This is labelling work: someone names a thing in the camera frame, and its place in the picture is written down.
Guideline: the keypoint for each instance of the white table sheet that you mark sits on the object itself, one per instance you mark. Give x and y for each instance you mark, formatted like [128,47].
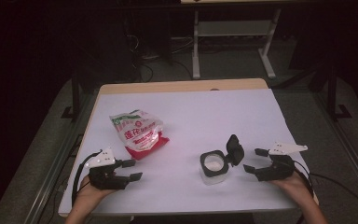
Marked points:
[183,102]

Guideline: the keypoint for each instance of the person's right hand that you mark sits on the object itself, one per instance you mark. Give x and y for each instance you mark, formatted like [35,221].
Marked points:
[293,186]

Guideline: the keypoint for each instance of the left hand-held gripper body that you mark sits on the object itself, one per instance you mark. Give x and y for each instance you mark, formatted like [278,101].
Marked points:
[105,177]

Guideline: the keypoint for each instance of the clear jar with black lid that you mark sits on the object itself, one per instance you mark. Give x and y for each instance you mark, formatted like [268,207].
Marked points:
[213,174]

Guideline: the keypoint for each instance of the aluminium floor rail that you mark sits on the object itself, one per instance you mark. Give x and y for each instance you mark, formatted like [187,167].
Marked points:
[351,155]
[52,174]

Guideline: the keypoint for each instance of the person's left hand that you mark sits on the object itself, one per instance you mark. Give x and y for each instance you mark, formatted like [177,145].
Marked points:
[88,194]

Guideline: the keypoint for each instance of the red and white plastic bag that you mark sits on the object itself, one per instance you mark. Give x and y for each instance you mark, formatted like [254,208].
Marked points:
[136,133]

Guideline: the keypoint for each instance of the white-legged desk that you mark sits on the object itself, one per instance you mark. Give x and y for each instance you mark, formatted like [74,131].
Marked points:
[195,46]

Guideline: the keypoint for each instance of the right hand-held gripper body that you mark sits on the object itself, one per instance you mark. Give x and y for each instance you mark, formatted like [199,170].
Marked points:
[276,169]

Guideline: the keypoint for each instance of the black metal stand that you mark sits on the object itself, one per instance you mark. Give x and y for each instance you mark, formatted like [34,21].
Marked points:
[75,96]
[332,93]

